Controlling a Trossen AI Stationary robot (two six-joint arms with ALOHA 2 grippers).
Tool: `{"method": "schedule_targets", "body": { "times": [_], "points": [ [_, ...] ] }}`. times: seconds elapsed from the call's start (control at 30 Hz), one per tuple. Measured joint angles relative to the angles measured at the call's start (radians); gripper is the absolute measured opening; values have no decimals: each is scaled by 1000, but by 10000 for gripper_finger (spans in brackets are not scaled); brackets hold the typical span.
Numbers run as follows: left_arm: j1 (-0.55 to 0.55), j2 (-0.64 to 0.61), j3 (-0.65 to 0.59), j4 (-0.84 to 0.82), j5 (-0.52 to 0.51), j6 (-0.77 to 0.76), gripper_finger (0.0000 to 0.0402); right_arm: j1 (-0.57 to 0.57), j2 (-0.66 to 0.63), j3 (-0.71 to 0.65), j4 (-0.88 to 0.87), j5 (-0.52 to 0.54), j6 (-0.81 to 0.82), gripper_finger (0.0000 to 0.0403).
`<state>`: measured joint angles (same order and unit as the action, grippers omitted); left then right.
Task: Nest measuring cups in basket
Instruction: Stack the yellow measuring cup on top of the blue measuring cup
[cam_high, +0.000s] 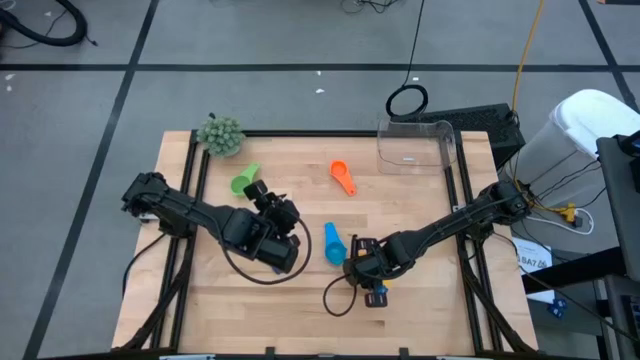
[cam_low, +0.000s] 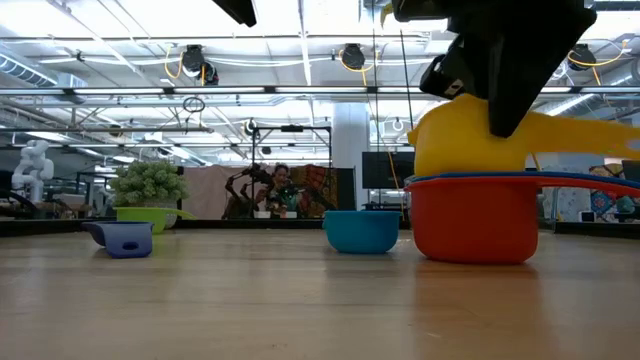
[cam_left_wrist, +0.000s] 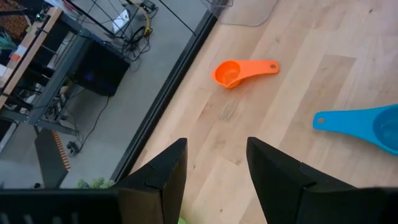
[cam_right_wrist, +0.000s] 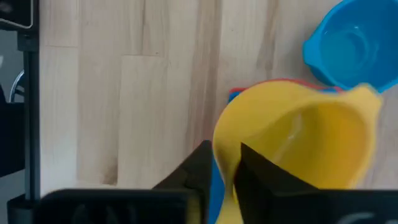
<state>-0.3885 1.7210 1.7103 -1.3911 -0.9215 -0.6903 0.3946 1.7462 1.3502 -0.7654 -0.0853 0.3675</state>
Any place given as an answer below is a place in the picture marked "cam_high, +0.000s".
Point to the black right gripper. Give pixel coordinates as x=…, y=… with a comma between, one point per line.
x=365, y=267

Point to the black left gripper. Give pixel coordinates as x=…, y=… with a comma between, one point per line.
x=280, y=212

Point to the green measuring cup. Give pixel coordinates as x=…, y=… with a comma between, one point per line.
x=241, y=185

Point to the yellow measuring cup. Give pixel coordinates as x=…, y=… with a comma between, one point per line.
x=389, y=284

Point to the light blue measuring cup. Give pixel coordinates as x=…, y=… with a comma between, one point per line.
x=335, y=250

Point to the orange measuring cup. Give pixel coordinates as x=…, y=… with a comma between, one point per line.
x=340, y=171

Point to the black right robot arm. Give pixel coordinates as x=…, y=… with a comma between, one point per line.
x=450, y=225

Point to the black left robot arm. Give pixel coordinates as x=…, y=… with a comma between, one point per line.
x=180, y=205

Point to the clear plastic basket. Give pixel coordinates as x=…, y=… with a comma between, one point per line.
x=415, y=150

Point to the white paper label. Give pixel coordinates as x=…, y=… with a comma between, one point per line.
x=532, y=260

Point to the black perforated equipment case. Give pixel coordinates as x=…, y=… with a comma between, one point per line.
x=475, y=125

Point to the small blue box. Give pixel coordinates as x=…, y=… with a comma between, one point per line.
x=553, y=312
x=561, y=303

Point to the yellow power plug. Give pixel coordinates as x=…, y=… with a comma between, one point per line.
x=568, y=212

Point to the grey side table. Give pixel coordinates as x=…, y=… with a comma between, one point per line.
x=620, y=200

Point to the white lidded bin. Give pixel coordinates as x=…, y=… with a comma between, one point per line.
x=590, y=115

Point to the black metal table frame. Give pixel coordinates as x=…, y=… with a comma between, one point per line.
x=310, y=133

